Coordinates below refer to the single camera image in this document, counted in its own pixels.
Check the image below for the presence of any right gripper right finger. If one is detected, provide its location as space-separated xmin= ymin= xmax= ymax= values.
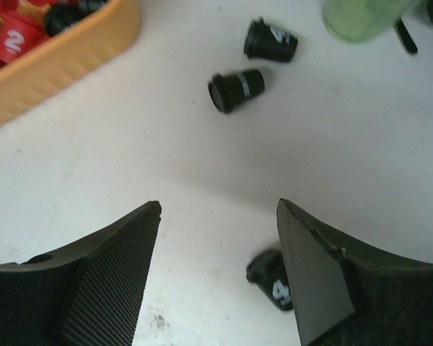
xmin=276 ymin=199 xmax=433 ymax=345

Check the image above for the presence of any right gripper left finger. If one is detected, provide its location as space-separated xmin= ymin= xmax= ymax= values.
xmin=0 ymin=201 xmax=162 ymax=345

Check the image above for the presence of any green glass cup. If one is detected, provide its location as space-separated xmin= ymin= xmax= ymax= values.
xmin=322 ymin=0 xmax=418 ymax=56

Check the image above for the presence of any black capsule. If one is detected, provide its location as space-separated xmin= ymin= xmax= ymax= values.
xmin=208 ymin=68 xmax=265 ymax=114
xmin=243 ymin=18 xmax=298 ymax=63
xmin=246 ymin=249 xmax=293 ymax=311
xmin=43 ymin=2 xmax=84 ymax=37

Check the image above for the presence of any orange storage basket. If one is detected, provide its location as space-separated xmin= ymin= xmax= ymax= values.
xmin=0 ymin=1 xmax=140 ymax=127

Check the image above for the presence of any black capsule top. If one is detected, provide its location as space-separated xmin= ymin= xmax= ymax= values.
xmin=243 ymin=18 xmax=298 ymax=63

